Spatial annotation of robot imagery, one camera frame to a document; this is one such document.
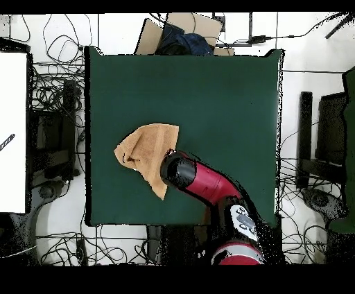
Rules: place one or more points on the tan terry towel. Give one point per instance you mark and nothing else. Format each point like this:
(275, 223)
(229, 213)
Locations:
(147, 149)

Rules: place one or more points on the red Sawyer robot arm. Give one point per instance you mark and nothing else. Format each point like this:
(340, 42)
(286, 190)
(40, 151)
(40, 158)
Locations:
(208, 183)

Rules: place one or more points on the white flat panel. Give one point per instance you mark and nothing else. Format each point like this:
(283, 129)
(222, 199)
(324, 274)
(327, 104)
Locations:
(12, 111)

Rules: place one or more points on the dark green table cloth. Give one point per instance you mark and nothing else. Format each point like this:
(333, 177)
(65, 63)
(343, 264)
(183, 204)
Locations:
(235, 111)

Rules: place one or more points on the dark blue garment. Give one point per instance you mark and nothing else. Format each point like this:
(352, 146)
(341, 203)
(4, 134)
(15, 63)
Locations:
(191, 43)

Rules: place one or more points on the brown cardboard box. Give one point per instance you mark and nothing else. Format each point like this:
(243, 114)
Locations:
(205, 27)

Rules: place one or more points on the black power adapter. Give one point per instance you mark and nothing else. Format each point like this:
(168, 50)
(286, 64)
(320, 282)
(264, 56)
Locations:
(258, 39)

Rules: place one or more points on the green covered side table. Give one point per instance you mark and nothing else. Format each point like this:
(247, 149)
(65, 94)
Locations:
(350, 138)

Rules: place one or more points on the black stand frame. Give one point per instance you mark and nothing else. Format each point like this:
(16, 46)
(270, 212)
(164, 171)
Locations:
(69, 111)
(305, 124)

